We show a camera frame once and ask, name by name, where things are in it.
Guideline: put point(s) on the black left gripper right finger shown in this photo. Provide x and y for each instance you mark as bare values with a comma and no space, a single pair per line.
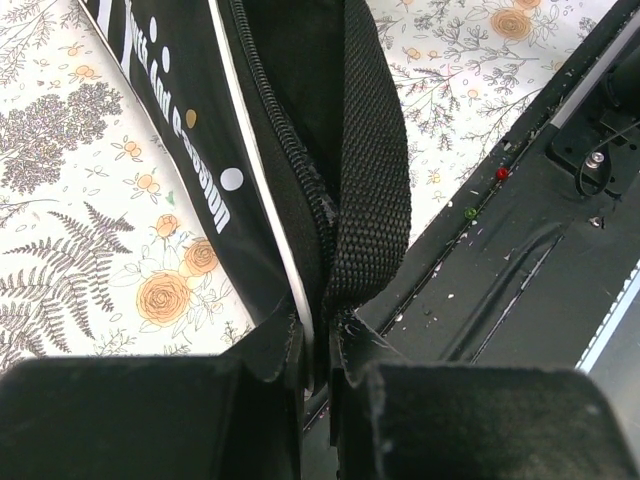
395,419

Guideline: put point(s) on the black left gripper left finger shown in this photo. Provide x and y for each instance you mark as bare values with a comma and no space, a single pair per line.
236,415

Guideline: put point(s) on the black sport racket cover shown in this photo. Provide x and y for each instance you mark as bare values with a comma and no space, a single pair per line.
284,124

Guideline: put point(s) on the floral table mat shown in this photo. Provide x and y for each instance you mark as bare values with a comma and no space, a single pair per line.
102,253

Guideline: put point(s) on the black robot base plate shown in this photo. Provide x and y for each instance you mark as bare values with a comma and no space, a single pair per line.
536,263

